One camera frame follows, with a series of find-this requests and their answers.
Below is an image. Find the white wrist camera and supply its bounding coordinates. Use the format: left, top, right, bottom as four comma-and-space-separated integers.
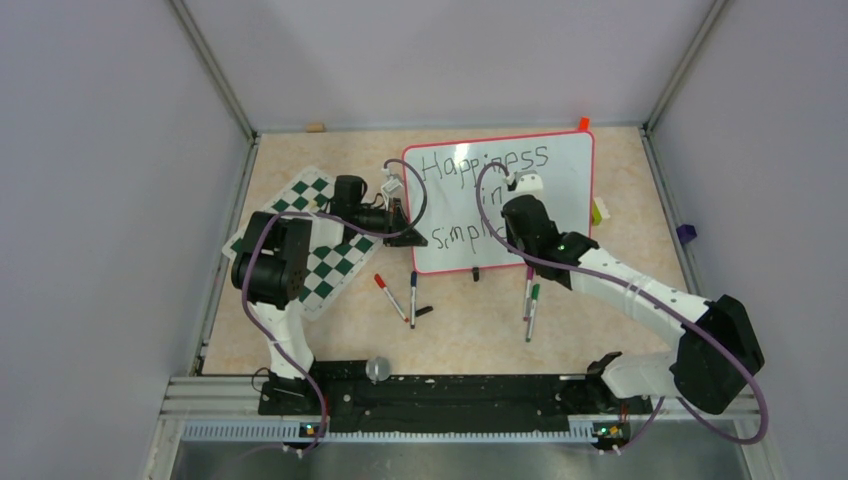
505, 170, 544, 198
380, 167, 405, 198

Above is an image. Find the green capped marker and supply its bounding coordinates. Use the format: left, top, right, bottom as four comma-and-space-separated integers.
525, 284, 540, 343

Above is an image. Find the small wooden block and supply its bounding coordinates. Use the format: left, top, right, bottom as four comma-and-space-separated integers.
305, 122, 327, 133

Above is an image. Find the red capped marker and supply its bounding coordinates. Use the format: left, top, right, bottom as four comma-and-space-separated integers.
374, 274, 410, 323

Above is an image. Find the purple capped marker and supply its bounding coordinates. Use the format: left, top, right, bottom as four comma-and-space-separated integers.
523, 266, 535, 322

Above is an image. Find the purple toy block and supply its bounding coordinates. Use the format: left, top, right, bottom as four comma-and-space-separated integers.
676, 224, 698, 245

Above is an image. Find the pink framed whiteboard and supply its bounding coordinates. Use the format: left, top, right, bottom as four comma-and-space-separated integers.
402, 131, 595, 274

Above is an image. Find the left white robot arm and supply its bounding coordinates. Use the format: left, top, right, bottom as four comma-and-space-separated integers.
230, 175, 428, 414

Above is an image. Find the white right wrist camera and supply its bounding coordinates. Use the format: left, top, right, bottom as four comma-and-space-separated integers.
505, 170, 544, 198

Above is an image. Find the grey round knob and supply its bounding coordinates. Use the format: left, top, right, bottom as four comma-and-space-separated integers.
365, 357, 391, 383

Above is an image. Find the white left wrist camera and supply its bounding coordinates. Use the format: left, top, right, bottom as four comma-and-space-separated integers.
380, 167, 405, 198

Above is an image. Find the green and white toy brick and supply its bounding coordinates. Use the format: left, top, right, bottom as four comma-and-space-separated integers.
591, 197, 610, 226

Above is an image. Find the blue capped marker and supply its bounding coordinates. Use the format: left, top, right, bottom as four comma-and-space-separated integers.
409, 270, 418, 330

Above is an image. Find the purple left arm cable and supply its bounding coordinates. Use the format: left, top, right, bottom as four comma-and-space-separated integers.
240, 158, 428, 458

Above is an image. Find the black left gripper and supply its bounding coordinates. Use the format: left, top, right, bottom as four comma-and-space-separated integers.
354, 199, 427, 249

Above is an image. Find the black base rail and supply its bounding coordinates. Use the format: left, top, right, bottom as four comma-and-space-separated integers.
258, 360, 652, 434

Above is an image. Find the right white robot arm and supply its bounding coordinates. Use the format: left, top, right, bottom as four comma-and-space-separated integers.
501, 195, 764, 415

